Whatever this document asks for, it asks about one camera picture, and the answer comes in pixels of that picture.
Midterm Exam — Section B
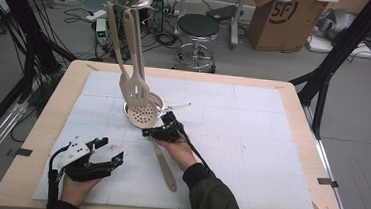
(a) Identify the person's right hand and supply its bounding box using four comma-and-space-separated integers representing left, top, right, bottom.
151, 136, 202, 174

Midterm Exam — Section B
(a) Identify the black tape strip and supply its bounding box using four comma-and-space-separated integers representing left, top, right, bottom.
6, 147, 34, 160
316, 176, 340, 189

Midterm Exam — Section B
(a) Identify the black round stool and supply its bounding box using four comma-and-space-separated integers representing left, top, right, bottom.
171, 11, 222, 74

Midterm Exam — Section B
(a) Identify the beige perforated skimmer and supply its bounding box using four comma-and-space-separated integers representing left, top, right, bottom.
121, 94, 186, 193

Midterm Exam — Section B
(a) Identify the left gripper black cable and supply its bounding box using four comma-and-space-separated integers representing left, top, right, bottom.
44, 141, 71, 209

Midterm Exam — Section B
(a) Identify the person's left hand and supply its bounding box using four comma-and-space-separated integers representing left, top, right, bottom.
59, 173, 102, 209

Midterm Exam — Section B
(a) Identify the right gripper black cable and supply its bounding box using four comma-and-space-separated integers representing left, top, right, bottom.
174, 130, 220, 178

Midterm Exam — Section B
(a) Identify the white power strip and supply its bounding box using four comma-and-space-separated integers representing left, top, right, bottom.
85, 7, 109, 24

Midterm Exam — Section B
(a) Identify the beige solid spatula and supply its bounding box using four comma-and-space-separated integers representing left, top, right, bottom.
98, 0, 141, 103

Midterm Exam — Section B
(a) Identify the cardboard box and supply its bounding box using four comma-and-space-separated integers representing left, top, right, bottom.
244, 0, 330, 57

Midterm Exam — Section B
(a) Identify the beige slotted turner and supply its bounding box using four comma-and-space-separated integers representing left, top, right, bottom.
115, 7, 159, 110

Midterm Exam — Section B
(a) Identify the black metal stand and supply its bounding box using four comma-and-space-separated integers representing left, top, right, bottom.
0, 0, 82, 109
284, 0, 371, 145

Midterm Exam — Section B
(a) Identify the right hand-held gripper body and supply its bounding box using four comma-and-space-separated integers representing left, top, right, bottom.
150, 100, 193, 144

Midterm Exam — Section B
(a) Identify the white flat board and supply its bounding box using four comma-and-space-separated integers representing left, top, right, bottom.
306, 33, 371, 60

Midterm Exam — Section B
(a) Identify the grey metal post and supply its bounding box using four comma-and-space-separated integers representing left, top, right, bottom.
227, 0, 246, 52

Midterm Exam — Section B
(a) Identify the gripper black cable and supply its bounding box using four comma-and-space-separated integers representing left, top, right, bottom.
174, 130, 220, 178
44, 141, 71, 209

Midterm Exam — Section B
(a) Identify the grey bag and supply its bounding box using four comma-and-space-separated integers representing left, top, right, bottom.
315, 7, 357, 42

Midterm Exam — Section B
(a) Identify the black flat case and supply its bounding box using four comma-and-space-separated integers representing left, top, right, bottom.
204, 2, 239, 24

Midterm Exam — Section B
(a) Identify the coiled black cable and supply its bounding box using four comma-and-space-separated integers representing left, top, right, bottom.
153, 31, 180, 49

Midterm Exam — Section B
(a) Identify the small green-lit device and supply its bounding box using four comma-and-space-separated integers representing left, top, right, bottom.
93, 17, 110, 46

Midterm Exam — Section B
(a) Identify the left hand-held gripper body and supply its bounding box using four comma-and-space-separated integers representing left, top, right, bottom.
58, 134, 120, 185

